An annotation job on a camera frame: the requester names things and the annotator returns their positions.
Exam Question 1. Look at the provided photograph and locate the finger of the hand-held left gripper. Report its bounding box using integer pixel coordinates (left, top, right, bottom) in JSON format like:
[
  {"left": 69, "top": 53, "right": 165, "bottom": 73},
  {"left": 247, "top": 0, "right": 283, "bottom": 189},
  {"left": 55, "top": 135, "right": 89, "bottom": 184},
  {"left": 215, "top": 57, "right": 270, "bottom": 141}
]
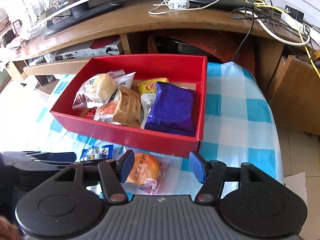
[{"left": 22, "top": 151, "right": 77, "bottom": 166}]

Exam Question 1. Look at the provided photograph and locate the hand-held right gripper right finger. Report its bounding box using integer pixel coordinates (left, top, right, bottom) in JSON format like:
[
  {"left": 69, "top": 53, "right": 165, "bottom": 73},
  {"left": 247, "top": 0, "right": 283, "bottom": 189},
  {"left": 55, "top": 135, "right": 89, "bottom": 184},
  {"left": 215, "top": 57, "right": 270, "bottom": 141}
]
[{"left": 189, "top": 151, "right": 283, "bottom": 204}]

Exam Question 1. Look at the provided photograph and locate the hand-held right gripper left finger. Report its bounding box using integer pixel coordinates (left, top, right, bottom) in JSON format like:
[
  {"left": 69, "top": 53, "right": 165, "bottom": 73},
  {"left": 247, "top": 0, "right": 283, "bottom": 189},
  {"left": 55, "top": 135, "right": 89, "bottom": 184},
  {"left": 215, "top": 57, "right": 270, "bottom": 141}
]
[{"left": 49, "top": 150, "right": 135, "bottom": 204}]

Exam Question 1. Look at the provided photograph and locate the orange round cake packet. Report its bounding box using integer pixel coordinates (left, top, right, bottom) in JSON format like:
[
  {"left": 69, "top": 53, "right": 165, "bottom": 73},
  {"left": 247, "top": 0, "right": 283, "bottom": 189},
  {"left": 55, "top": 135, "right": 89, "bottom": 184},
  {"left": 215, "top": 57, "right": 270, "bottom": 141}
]
[{"left": 125, "top": 152, "right": 167, "bottom": 195}]

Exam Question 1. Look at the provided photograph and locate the red cardboard box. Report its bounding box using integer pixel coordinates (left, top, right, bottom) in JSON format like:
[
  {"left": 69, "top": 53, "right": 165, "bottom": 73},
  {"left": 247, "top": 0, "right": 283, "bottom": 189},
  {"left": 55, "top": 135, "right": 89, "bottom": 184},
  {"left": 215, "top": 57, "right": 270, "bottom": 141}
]
[{"left": 49, "top": 56, "right": 208, "bottom": 158}]

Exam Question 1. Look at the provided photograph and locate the blue and white snack packet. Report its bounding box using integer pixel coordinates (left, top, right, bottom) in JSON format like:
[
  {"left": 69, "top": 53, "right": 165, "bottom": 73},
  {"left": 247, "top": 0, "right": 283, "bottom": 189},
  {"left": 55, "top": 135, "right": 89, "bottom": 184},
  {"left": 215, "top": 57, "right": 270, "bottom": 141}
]
[{"left": 80, "top": 145, "right": 113, "bottom": 162}]

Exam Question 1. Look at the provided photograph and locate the red candy packet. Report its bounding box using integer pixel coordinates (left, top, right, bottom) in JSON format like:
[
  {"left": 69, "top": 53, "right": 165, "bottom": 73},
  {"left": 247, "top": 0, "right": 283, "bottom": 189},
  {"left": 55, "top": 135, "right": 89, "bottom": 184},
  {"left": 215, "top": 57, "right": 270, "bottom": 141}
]
[{"left": 74, "top": 92, "right": 98, "bottom": 120}]

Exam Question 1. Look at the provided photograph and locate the small white crinkled snack packet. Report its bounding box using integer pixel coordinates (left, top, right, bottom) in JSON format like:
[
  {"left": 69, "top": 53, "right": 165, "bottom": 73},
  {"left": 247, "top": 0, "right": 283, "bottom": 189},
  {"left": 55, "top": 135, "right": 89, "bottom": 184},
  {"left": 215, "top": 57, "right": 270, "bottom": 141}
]
[{"left": 94, "top": 100, "right": 119, "bottom": 123}]

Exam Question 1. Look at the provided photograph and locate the gold cracker packet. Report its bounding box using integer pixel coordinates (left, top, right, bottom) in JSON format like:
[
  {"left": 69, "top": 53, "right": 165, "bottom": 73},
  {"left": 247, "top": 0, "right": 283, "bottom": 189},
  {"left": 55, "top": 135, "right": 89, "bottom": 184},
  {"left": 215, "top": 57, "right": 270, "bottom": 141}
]
[{"left": 112, "top": 87, "right": 142, "bottom": 128}]

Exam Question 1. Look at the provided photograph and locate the purple snack packet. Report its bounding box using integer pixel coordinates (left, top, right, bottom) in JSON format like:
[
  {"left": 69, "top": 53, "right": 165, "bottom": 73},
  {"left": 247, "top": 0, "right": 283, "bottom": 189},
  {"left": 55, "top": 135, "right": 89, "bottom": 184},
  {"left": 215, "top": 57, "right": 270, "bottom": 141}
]
[{"left": 144, "top": 81, "right": 198, "bottom": 137}]

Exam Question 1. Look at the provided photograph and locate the cream steamed cake packet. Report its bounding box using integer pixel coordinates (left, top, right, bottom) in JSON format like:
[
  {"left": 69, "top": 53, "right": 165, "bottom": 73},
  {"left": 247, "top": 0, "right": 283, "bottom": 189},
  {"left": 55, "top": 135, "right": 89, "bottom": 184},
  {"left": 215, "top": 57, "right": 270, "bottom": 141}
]
[{"left": 72, "top": 73, "right": 118, "bottom": 110}]

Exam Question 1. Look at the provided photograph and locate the yellow and white snack packet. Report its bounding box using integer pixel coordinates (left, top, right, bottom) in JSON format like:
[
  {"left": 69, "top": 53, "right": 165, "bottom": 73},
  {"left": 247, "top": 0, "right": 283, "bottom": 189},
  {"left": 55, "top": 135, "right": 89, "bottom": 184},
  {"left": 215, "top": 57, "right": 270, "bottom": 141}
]
[{"left": 137, "top": 77, "right": 170, "bottom": 129}]

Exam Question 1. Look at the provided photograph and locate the white snack packet red logo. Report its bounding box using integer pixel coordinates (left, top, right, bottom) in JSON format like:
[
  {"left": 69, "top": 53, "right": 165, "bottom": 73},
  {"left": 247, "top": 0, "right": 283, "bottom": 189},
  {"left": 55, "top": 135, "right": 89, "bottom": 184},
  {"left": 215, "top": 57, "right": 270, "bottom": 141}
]
[{"left": 110, "top": 70, "right": 136, "bottom": 90}]

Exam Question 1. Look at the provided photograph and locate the blue white checked tablecloth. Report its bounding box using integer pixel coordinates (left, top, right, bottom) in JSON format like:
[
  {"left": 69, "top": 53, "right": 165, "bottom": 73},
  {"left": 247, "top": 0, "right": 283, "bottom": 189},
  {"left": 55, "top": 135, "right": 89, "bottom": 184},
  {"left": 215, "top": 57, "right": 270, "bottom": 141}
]
[{"left": 25, "top": 61, "right": 284, "bottom": 198}]

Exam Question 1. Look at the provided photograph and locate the white paper sheet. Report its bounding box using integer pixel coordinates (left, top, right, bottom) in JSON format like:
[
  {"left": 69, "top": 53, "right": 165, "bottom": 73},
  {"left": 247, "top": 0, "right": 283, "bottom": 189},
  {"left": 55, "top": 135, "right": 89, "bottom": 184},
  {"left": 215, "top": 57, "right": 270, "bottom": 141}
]
[{"left": 283, "top": 172, "right": 308, "bottom": 201}]

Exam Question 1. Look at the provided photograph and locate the silver media player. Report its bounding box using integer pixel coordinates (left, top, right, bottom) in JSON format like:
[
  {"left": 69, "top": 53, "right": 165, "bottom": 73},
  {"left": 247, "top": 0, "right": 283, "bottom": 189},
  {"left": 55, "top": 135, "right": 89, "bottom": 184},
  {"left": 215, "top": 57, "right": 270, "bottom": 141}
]
[{"left": 54, "top": 44, "right": 119, "bottom": 62}]

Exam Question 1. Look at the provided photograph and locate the dark red bag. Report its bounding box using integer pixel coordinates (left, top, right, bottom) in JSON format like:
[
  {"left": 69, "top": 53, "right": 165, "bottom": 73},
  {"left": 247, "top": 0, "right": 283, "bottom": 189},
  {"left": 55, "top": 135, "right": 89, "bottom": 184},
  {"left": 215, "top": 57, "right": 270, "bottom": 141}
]
[{"left": 147, "top": 33, "right": 256, "bottom": 68}]

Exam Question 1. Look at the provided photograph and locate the small wooden side cabinet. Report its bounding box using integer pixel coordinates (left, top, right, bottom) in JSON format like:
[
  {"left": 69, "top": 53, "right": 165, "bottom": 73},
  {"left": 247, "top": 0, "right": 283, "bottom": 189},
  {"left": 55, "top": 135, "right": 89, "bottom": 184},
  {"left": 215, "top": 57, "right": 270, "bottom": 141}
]
[{"left": 265, "top": 54, "right": 320, "bottom": 135}]

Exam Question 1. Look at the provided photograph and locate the red cloth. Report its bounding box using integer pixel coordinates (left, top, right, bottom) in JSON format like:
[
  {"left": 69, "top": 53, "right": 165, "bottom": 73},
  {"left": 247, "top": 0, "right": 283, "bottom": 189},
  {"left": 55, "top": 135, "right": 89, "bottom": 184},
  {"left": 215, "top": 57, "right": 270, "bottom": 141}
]
[{"left": 90, "top": 39, "right": 118, "bottom": 50}]

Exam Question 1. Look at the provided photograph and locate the wooden TV cabinet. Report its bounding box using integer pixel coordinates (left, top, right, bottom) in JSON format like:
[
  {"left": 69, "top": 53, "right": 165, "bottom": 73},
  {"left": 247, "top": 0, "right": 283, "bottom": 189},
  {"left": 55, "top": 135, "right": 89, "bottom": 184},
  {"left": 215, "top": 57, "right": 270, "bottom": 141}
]
[{"left": 0, "top": 0, "right": 313, "bottom": 98}]

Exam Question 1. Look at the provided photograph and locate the black flat-screen TV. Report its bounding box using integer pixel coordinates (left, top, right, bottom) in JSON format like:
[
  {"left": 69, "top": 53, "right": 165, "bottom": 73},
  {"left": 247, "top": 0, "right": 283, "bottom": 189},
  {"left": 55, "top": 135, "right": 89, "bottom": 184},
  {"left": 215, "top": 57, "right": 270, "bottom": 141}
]
[{"left": 27, "top": 0, "right": 140, "bottom": 36}]

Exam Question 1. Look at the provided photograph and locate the white plug adapter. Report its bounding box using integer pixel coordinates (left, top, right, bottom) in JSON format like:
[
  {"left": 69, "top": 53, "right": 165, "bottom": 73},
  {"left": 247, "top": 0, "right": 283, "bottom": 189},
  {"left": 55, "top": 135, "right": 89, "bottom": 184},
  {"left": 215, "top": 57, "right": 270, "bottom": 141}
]
[{"left": 167, "top": 0, "right": 191, "bottom": 10}]

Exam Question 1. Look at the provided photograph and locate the black router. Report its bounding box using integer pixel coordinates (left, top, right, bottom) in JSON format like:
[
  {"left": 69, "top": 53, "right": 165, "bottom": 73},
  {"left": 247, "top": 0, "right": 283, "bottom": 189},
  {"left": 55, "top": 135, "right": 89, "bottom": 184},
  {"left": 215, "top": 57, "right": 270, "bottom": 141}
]
[{"left": 174, "top": 0, "right": 254, "bottom": 10}]

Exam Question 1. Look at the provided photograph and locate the white power strip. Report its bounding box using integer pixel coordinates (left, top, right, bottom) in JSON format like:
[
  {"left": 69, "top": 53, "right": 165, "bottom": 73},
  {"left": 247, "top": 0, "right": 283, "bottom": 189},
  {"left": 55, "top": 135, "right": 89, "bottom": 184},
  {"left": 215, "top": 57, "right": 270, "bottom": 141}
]
[{"left": 280, "top": 7, "right": 311, "bottom": 35}]

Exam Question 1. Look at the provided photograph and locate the black cable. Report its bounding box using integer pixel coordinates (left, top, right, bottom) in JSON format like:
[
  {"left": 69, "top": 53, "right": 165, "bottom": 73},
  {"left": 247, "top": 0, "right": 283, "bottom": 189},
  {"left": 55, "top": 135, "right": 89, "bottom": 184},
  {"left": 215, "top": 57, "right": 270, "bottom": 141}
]
[{"left": 230, "top": 7, "right": 259, "bottom": 62}]

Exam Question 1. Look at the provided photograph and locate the white thick cable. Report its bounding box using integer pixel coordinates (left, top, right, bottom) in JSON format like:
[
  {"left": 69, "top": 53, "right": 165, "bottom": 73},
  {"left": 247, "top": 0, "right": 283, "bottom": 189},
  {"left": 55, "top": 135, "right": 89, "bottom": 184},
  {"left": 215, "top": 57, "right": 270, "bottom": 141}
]
[{"left": 257, "top": 17, "right": 311, "bottom": 47}]

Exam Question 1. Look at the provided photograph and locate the yellow cable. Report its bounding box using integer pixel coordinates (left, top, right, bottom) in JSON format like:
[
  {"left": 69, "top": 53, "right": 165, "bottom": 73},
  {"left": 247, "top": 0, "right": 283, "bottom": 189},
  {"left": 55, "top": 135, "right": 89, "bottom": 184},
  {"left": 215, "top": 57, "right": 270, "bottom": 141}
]
[{"left": 201, "top": 0, "right": 320, "bottom": 78}]

